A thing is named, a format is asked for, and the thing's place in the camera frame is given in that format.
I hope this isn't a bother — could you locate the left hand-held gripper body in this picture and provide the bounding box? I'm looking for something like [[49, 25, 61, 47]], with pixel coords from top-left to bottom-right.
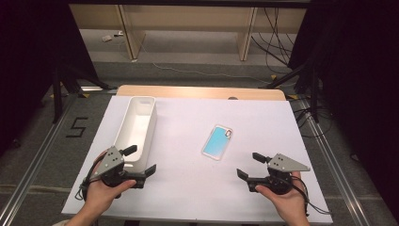
[[92, 145, 147, 189]]

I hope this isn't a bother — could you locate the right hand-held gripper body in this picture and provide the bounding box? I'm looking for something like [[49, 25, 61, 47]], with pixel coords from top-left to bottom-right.
[[247, 153, 311, 195]]

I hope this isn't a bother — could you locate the white plastic bin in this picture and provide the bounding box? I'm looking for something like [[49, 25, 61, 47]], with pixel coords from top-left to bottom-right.
[[113, 95, 158, 174]]

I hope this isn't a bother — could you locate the turquoise phone case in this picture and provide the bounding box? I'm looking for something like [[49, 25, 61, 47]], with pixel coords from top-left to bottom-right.
[[201, 124, 233, 162]]

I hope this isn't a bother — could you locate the person's left hand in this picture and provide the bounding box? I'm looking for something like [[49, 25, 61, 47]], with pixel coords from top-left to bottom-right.
[[83, 151, 137, 218]]

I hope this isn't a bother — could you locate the person's right hand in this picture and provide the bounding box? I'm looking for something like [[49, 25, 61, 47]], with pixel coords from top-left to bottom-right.
[[255, 171, 310, 225]]

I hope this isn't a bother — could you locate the white board sheet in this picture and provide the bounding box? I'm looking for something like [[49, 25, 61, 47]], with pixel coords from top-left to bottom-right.
[[61, 94, 333, 225]]

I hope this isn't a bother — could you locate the black curtain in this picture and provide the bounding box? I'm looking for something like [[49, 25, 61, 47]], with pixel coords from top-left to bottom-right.
[[0, 0, 99, 155], [287, 0, 399, 220]]

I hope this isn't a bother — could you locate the light wooden shelf unit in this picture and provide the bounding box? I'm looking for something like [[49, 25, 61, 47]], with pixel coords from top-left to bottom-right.
[[69, 4, 307, 62]]

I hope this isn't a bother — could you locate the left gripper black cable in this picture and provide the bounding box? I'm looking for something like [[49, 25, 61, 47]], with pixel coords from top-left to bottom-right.
[[74, 153, 106, 202]]

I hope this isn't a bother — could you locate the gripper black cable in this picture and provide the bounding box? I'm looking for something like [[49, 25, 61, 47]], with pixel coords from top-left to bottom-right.
[[291, 175, 333, 218], [74, 153, 106, 202]]

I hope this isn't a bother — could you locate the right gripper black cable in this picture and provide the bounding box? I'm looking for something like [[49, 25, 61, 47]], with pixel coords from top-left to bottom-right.
[[291, 175, 333, 218]]

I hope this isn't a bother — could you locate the tangle of thin black cables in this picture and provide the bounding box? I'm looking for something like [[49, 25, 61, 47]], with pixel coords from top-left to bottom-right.
[[294, 99, 334, 139]]

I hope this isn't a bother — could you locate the metal floor rail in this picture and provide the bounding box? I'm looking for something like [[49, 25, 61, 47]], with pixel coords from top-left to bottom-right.
[[296, 97, 372, 226], [0, 93, 79, 226]]

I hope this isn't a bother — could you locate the thin white floor cable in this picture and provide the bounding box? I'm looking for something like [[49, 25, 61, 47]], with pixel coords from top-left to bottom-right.
[[135, 31, 274, 87]]

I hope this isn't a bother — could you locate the bundle of black floor cables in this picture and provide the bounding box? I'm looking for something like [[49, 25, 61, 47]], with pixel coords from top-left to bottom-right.
[[249, 8, 303, 75]]

